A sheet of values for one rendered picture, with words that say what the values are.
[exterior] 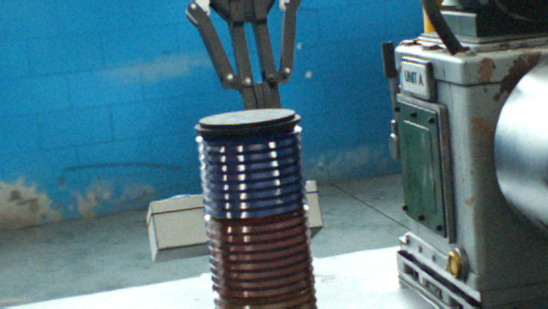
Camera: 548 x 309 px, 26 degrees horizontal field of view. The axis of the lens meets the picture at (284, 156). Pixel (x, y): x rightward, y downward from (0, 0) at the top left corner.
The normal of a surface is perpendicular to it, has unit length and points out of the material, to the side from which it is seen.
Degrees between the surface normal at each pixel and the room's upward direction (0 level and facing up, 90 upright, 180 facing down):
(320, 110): 90
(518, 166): 88
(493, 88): 90
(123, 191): 90
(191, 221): 67
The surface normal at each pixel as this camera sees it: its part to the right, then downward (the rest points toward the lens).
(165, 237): 0.16, -0.26
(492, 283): 0.22, 0.14
